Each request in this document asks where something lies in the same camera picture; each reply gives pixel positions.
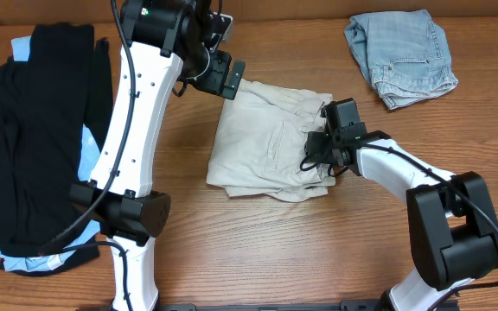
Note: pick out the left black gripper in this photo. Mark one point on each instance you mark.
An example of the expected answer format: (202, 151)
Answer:
(214, 84)

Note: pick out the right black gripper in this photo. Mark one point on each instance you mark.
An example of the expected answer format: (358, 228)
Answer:
(312, 149)

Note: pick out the beige khaki shorts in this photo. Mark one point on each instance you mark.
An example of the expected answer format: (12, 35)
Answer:
(259, 143)

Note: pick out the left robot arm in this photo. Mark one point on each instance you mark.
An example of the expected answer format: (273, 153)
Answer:
(167, 46)

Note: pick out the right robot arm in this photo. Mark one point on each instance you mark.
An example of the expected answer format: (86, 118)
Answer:
(452, 223)

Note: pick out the folded light blue jeans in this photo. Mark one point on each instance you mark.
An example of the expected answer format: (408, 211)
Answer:
(403, 55)

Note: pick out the light blue garment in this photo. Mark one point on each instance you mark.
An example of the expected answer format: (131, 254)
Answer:
(54, 264)

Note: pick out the black garment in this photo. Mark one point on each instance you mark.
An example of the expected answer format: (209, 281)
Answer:
(44, 103)

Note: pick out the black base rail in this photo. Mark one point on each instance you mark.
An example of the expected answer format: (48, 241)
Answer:
(275, 307)

